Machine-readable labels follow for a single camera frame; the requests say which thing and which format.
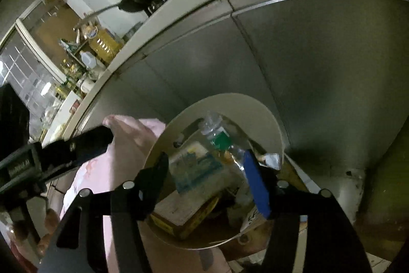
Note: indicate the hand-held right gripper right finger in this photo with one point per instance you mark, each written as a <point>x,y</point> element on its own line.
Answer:
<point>257,189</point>

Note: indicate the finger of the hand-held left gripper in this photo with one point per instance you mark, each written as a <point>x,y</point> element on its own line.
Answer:
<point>83,148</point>

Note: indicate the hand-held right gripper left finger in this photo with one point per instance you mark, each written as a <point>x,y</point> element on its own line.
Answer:
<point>156,183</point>

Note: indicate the yellow and brown cardboard box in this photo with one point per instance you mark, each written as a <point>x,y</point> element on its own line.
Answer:
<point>182,212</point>

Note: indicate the clear bottle with green label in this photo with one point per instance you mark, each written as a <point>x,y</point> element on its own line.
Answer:
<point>220,138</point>

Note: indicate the beige round trash bin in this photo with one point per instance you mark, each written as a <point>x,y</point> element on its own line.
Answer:
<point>255,113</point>

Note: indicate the person's left hand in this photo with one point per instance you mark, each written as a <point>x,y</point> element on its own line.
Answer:
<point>28,244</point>

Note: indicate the white paper scrap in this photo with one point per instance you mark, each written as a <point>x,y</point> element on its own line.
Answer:
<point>273,161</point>

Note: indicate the pink blanket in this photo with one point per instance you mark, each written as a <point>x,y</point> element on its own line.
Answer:
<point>134,132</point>

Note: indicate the white plastic jug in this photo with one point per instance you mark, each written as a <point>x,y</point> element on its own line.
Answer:
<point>88,59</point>

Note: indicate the yellow crate with white marks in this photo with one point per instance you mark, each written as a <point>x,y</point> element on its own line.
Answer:
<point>105,47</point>

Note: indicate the stainless steel cabinet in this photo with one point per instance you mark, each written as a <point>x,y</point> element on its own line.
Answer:
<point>223,62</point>

